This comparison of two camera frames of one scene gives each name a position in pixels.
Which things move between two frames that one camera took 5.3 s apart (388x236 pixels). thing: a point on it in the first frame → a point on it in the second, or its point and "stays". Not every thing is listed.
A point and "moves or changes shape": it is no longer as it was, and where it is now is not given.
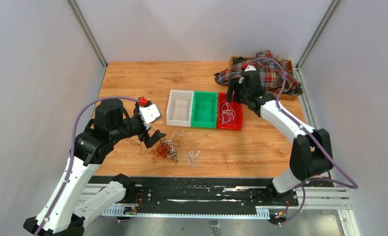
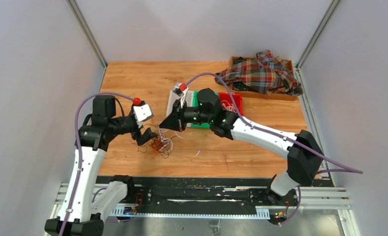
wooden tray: x=289 y=63 stays
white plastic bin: x=180 y=108 stays
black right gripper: x=234 y=85 → x=175 y=121
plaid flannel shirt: x=274 y=73 stays
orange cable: x=161 y=152 moves or changes shape
